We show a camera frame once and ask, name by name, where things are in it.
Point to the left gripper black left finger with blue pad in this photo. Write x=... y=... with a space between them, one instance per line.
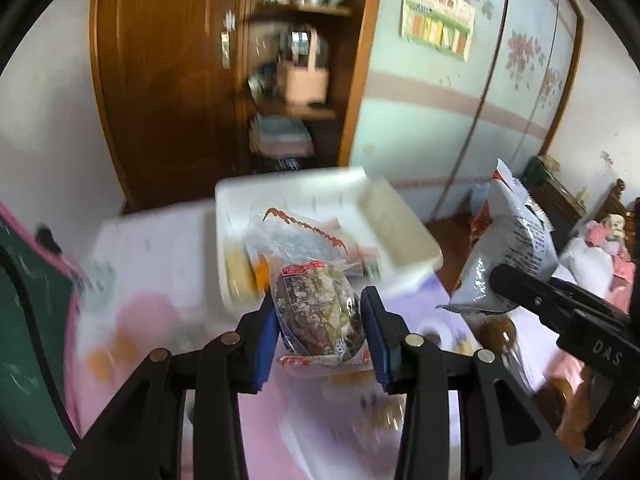
x=139 y=433

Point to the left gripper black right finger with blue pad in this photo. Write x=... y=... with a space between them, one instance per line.
x=503 y=435

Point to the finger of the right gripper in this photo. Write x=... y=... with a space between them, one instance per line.
x=555 y=301

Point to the white grey chip bag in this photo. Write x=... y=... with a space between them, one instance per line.
x=512 y=242

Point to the clear bag brown nut snack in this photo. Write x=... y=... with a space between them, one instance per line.
x=313 y=271

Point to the pink cartoon tablecloth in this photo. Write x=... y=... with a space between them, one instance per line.
x=152 y=281

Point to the white plastic storage bin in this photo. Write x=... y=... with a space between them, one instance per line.
x=343 y=208

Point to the yellow biscuit pack in bin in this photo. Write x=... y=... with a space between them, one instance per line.
x=240 y=274

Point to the pastel floral wardrobe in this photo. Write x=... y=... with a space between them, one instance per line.
x=435 y=126

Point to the folded towels stack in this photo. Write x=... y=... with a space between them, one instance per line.
x=279 y=137

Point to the wooden corner shelf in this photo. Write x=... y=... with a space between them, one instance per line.
x=348 y=28

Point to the brown wooden door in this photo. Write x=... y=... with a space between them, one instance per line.
x=166 y=104

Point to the green chalkboard pink frame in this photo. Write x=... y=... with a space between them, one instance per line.
x=39 y=307

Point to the colourful wall poster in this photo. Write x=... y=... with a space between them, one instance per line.
x=444 y=25

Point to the pink basket with handle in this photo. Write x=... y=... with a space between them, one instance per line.
x=302 y=68

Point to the silver door handle lock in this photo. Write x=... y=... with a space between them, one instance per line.
x=226 y=36

